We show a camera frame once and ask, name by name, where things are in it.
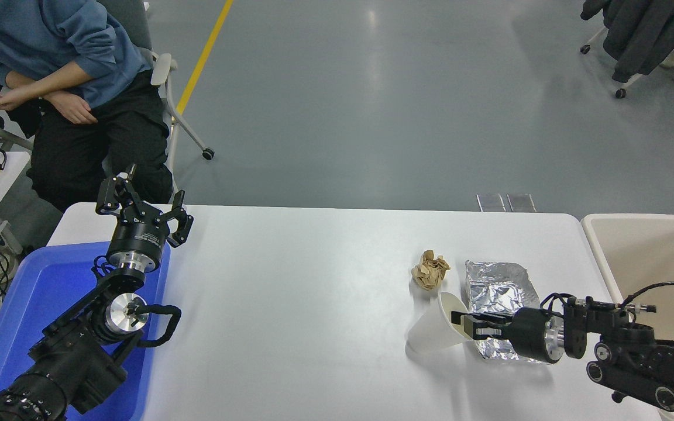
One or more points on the metal floor plate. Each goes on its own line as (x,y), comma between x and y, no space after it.
(522,202)
(491,202)

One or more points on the crumpled tan paper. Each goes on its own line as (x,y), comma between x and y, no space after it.
(430,270)

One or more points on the blue plastic tray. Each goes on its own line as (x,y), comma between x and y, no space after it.
(38,292)

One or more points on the large pale bin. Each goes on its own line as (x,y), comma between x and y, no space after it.
(653,251)

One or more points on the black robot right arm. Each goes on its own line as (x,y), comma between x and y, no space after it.
(635,351)

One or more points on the person's left hand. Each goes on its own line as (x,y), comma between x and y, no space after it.
(3,99)

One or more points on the person's right hand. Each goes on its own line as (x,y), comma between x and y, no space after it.
(74,109)

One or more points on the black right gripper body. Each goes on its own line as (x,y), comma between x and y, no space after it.
(530,334)

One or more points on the white paper cup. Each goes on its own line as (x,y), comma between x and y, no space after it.
(430,333)

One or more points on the person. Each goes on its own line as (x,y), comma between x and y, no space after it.
(79,35)

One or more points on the grey wheeled chair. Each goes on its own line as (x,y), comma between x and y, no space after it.
(161,69)

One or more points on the dark coat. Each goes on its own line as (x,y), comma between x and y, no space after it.
(647,29)

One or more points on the person's left forearm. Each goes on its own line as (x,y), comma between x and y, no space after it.
(56,83)

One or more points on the white wheeled chair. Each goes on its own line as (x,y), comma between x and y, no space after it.
(623,85)

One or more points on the person's right forearm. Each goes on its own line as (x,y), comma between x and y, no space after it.
(18,80)

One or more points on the silver foil tray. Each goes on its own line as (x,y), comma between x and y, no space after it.
(501,292)

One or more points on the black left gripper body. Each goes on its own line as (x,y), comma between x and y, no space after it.
(138,237)

